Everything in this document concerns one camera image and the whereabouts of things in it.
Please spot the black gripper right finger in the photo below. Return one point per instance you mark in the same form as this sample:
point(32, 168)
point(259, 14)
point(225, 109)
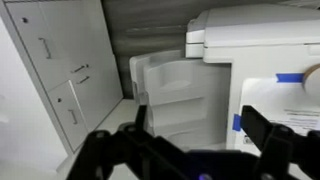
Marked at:
point(280, 146)

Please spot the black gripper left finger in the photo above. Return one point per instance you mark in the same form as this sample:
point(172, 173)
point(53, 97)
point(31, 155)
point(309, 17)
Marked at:
point(147, 157)

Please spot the paper sheet with blue tape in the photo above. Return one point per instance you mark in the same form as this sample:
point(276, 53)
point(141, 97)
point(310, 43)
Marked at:
point(280, 99)

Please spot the masking tape roll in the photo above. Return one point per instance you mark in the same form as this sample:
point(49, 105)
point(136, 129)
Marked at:
point(311, 82)

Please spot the white office printer copier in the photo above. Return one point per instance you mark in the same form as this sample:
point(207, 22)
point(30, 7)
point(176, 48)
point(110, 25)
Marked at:
point(193, 92)

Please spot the white lower cabinet unit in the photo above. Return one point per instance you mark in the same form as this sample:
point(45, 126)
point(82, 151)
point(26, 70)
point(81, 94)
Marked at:
point(69, 50)

